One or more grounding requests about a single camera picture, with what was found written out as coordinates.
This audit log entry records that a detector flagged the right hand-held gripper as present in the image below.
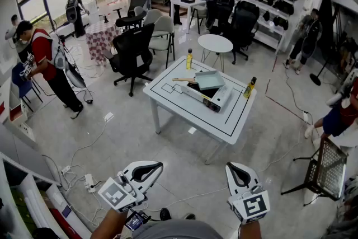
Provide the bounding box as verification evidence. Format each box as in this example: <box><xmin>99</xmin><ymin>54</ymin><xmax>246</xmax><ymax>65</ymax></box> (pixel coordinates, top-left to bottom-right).
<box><xmin>225</xmin><ymin>161</ymin><xmax>271</xmax><ymax>224</ymax></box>

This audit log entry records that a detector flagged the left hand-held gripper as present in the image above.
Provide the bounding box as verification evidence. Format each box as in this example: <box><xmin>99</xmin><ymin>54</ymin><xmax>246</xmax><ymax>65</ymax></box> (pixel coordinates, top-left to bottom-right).
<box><xmin>97</xmin><ymin>161</ymin><xmax>164</xmax><ymax>213</ymax></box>

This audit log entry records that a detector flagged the white induction cooktop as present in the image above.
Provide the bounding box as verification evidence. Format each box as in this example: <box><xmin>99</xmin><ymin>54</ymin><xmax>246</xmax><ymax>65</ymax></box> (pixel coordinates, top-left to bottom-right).
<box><xmin>181</xmin><ymin>81</ymin><xmax>234</xmax><ymax>113</ymax></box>

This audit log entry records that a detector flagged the square light green pan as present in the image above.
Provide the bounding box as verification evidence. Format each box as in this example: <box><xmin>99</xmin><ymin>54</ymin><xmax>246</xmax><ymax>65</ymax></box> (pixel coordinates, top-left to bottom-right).
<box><xmin>172</xmin><ymin>69</ymin><xmax>226</xmax><ymax>91</ymax></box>

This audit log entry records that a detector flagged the person's left forearm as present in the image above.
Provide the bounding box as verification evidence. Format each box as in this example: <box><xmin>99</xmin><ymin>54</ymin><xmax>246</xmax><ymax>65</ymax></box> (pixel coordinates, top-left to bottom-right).
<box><xmin>89</xmin><ymin>207</ymin><xmax>129</xmax><ymax>239</ymax></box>

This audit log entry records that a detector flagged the person's right forearm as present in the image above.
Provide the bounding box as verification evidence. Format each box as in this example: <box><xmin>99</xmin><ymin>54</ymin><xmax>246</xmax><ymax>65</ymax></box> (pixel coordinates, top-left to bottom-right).
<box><xmin>237</xmin><ymin>219</ymin><xmax>262</xmax><ymax>239</ymax></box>

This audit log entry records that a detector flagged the small black screen device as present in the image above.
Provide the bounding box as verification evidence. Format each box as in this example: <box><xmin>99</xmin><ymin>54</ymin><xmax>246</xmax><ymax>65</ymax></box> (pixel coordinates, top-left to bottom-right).
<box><xmin>124</xmin><ymin>211</ymin><xmax>149</xmax><ymax>232</ymax></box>

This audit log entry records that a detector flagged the white power strip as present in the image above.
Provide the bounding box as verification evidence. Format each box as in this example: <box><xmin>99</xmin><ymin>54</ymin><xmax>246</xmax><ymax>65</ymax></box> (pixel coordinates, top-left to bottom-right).
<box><xmin>84</xmin><ymin>174</ymin><xmax>96</xmax><ymax>194</ymax></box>

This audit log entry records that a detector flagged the person's grey shirt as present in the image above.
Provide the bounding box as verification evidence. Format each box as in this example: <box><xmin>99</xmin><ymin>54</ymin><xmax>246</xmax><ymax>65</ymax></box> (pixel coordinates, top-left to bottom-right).
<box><xmin>133</xmin><ymin>218</ymin><xmax>224</xmax><ymax>239</ymax></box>

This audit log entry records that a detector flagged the small yellow-label oil bottle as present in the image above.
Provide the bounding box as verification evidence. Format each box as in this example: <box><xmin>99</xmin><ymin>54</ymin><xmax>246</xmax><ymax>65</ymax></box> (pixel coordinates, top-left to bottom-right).
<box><xmin>243</xmin><ymin>77</ymin><xmax>257</xmax><ymax>99</ymax></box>

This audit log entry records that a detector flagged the black perforated metal chair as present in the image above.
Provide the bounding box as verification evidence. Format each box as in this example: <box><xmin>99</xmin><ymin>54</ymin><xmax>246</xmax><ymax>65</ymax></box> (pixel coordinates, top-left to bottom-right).
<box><xmin>281</xmin><ymin>137</ymin><xmax>349</xmax><ymax>202</ymax></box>

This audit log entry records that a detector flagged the tall yellow oil bottle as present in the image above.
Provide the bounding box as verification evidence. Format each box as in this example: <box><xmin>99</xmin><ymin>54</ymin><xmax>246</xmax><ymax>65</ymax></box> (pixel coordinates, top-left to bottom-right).
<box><xmin>186</xmin><ymin>48</ymin><xmax>194</xmax><ymax>71</ymax></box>

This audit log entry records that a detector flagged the white open shelf cabinet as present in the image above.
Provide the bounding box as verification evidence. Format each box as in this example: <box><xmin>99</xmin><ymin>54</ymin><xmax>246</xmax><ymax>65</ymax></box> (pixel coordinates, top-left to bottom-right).
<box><xmin>0</xmin><ymin>152</ymin><xmax>93</xmax><ymax>239</ymax></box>

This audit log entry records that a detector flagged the black standing fan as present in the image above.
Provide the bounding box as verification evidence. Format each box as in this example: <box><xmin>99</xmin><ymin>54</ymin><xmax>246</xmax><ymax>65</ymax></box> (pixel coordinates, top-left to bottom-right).
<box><xmin>300</xmin><ymin>19</ymin><xmax>336</xmax><ymax>86</ymax></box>

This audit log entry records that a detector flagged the round white side table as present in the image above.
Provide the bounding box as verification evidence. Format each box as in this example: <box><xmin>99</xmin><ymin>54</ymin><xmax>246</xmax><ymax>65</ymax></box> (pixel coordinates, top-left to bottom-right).
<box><xmin>197</xmin><ymin>34</ymin><xmax>234</xmax><ymax>73</ymax></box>

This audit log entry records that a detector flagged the grey padded chair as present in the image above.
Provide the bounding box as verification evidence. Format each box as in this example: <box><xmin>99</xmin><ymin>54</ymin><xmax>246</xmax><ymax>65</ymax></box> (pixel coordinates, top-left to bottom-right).
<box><xmin>148</xmin><ymin>16</ymin><xmax>176</xmax><ymax>69</ymax></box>
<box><xmin>142</xmin><ymin>9</ymin><xmax>163</xmax><ymax>27</ymax></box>

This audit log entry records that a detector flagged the checkered cloth table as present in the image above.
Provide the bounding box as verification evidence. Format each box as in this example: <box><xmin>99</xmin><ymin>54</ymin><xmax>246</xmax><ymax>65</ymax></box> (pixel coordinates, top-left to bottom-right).
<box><xmin>85</xmin><ymin>21</ymin><xmax>121</xmax><ymax>65</ymax></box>

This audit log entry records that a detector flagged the blue chair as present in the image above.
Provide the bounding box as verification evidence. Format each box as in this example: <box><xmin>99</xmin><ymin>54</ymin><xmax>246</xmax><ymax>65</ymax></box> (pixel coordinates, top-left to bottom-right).
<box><xmin>11</xmin><ymin>62</ymin><xmax>43</xmax><ymax>113</ymax></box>

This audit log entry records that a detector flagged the white rectangular table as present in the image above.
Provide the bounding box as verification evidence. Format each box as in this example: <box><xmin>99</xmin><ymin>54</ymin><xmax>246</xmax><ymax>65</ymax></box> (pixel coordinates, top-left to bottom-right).
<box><xmin>169</xmin><ymin>0</ymin><xmax>206</xmax><ymax>34</ymax></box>

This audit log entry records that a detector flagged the white floor cable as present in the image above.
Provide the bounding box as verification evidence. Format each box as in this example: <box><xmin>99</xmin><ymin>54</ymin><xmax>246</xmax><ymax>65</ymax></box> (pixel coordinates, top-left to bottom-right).
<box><xmin>69</xmin><ymin>120</ymin><xmax>109</xmax><ymax>168</ymax></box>

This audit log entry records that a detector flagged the white wall shelf unit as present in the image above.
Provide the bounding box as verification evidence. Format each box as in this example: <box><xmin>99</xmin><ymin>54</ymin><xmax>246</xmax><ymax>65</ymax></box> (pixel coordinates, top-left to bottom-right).
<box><xmin>215</xmin><ymin>0</ymin><xmax>304</xmax><ymax>54</ymax></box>

